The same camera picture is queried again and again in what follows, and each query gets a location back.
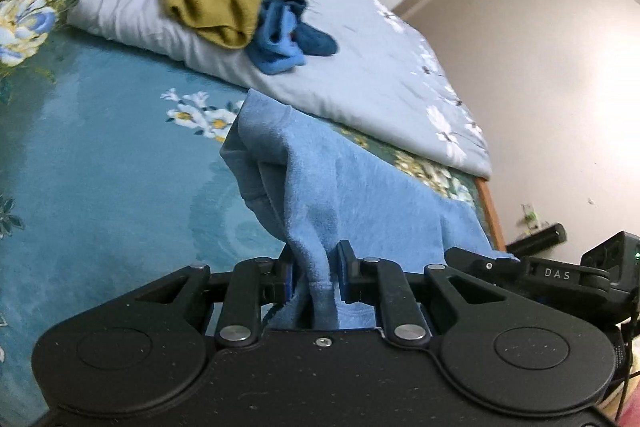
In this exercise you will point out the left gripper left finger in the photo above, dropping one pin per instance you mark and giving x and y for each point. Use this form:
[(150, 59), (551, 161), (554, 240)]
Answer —
[(254, 283)]

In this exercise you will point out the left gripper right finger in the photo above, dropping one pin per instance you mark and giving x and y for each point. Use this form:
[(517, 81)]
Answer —
[(383, 285)]

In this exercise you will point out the light blue t-shirt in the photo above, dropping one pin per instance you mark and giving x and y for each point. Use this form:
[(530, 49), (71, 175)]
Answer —
[(310, 187)]

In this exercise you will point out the wooden headboard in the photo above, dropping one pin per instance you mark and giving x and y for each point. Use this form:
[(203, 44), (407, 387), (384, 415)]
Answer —
[(490, 213)]

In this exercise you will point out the teal floral bed sheet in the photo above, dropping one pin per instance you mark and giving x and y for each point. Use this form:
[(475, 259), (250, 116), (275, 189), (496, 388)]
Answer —
[(110, 177)]

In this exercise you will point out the grey floral quilt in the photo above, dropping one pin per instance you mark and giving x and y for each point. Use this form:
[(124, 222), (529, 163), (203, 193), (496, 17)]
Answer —
[(350, 61)]

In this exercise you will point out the bright blue garment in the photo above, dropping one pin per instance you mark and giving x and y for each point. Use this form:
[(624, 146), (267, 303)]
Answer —
[(273, 49)]

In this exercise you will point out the dark teal garment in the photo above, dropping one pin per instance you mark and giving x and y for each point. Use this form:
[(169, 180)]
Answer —
[(312, 41)]

